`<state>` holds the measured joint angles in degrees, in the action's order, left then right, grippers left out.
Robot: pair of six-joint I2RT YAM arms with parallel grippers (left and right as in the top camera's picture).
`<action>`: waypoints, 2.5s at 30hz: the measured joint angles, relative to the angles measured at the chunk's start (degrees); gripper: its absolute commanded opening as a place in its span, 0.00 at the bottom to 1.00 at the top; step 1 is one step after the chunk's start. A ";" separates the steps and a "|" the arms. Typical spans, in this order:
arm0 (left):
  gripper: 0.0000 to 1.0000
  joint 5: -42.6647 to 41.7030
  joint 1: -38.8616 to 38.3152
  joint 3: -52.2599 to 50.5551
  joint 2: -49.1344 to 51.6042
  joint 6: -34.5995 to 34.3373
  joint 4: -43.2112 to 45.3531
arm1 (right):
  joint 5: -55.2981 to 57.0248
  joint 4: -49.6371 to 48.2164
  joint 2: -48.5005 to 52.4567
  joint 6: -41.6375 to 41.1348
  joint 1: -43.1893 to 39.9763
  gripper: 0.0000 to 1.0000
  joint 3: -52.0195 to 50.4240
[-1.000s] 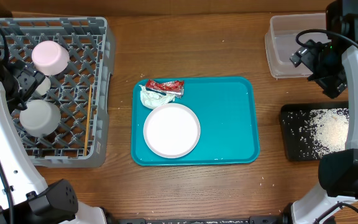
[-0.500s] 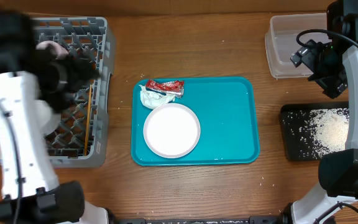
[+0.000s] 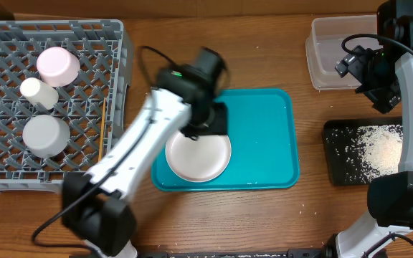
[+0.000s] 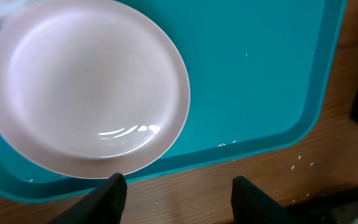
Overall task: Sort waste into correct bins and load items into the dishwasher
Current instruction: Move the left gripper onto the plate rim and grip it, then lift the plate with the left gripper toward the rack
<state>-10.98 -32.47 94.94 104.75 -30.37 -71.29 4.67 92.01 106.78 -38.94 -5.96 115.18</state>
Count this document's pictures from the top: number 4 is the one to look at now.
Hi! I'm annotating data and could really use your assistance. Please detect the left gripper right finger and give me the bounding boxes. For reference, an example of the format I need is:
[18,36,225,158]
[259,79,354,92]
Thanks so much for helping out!
[231,176,297,224]

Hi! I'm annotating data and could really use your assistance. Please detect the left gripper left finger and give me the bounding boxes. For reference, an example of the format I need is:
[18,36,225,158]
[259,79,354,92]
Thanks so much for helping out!
[48,173,127,224]

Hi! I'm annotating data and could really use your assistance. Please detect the large white plate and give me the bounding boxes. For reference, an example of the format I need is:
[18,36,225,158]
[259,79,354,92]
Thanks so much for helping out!
[0,1,190,179]

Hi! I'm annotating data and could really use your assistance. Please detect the teal plastic tray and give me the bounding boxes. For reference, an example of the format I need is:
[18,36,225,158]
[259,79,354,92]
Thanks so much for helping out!
[0,0,348,204]

